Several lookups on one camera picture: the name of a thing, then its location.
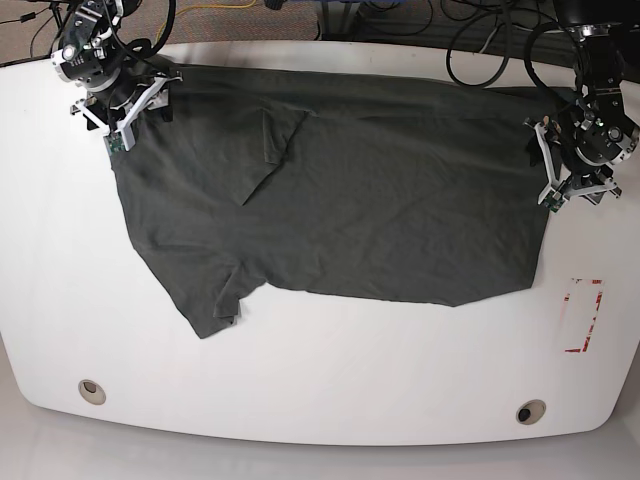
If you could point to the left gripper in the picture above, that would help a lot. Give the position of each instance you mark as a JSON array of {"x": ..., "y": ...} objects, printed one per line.
[{"x": 563, "y": 167}]

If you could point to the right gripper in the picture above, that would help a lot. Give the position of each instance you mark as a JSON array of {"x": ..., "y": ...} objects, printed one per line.
[{"x": 113, "y": 114}]

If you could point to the dark grey t-shirt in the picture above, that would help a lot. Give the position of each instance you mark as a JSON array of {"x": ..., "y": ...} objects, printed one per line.
[{"x": 383, "y": 188}]

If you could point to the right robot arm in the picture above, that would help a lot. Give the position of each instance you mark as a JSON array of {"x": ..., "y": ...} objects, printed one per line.
[{"x": 121, "y": 79}]

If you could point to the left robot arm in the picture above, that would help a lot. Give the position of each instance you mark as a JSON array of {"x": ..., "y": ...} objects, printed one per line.
[{"x": 586, "y": 136}]

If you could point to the red tape rectangle marking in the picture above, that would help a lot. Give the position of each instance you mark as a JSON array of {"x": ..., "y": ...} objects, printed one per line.
[{"x": 580, "y": 309}]

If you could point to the right table grommet hole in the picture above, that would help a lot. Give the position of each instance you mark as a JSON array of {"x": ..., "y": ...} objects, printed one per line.
[{"x": 531, "y": 412}]

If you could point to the table grommet hole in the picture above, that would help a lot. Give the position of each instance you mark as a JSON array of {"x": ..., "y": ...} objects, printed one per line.
[
  {"x": 531, "y": 412},
  {"x": 92, "y": 392}
]

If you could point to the left table grommet hole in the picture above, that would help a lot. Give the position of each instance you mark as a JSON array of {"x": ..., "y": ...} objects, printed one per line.
[{"x": 92, "y": 392}]

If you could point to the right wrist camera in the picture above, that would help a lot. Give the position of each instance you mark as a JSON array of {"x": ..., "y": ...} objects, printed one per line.
[{"x": 119, "y": 141}]

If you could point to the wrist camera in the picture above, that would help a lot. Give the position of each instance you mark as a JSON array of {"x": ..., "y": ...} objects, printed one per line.
[
  {"x": 119, "y": 141},
  {"x": 552, "y": 199}
]

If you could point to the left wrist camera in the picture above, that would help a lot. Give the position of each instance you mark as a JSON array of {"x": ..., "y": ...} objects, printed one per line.
[{"x": 552, "y": 199}]

